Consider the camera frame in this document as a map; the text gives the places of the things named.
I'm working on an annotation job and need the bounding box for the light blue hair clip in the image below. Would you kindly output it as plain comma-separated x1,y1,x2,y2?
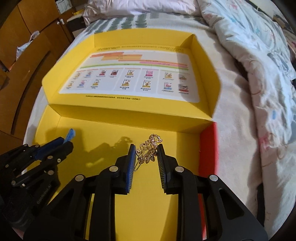
64,128,76,143

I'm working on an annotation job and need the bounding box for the gold rhinestone hair clip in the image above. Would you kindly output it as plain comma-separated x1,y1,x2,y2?
134,133,163,171

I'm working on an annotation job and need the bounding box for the yellow cardboard box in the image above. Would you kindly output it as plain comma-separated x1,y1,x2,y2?
28,29,220,240

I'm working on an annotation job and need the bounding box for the printed instruction sheet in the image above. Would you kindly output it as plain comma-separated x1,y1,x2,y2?
60,50,200,103

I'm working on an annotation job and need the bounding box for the white plastic bag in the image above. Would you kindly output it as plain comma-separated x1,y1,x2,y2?
16,31,40,61

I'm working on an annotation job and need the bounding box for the orange wooden wardrobe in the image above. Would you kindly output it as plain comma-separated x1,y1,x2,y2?
1,1,71,153

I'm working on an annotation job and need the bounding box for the dark bedside cabinet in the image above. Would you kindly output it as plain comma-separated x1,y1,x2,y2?
66,14,86,38

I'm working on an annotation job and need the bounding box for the floral white quilt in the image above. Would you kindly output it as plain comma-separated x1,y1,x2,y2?
199,1,295,237

